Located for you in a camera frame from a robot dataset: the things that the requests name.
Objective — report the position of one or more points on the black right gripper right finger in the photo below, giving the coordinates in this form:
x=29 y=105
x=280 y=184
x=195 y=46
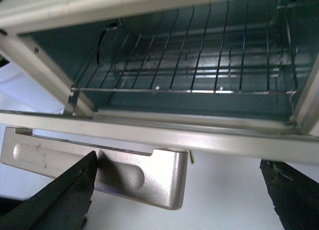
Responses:
x=295 y=196

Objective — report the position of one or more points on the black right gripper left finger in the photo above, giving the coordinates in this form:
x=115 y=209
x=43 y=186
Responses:
x=61 y=205

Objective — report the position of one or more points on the glass oven door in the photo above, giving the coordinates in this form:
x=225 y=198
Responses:
x=291 y=148

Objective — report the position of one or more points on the silver oven door handle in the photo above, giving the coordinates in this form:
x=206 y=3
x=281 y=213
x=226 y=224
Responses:
x=156 y=178

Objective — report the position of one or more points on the cream Toshiba toaster oven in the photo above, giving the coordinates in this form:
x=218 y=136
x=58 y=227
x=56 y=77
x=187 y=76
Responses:
x=20 y=16

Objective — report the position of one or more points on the small green leaf scrap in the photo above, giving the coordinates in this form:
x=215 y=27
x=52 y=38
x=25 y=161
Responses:
x=192 y=159

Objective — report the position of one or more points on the metal wire oven rack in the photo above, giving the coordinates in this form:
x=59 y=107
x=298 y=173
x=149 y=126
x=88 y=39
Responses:
x=234 y=46

